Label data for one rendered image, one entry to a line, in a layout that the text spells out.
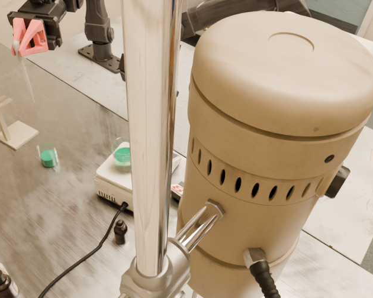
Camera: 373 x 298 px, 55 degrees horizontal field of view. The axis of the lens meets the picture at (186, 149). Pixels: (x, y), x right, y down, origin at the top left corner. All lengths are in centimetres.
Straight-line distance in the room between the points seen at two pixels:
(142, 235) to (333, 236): 79
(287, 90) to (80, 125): 94
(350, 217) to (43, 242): 71
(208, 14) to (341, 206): 56
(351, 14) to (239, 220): 338
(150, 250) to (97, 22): 110
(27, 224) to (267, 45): 76
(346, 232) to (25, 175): 79
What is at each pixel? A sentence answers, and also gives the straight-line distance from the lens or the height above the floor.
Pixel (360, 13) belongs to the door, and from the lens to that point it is 355.
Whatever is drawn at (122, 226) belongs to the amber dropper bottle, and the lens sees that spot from 77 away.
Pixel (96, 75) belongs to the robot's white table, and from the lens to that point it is 127.
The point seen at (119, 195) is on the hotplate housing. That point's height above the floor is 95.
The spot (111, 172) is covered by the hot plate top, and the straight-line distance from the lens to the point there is 83.
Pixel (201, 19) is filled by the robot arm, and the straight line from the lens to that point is 82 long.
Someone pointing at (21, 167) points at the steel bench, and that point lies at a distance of 100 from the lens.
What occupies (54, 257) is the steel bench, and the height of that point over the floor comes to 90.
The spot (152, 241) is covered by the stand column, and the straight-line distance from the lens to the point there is 16.
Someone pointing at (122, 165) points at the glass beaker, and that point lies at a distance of 79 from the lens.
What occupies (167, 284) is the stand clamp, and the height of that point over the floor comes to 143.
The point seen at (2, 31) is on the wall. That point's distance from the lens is 232.
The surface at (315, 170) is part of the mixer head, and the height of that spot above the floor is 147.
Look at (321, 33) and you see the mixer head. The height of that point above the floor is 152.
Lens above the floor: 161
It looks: 45 degrees down
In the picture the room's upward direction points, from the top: 6 degrees clockwise
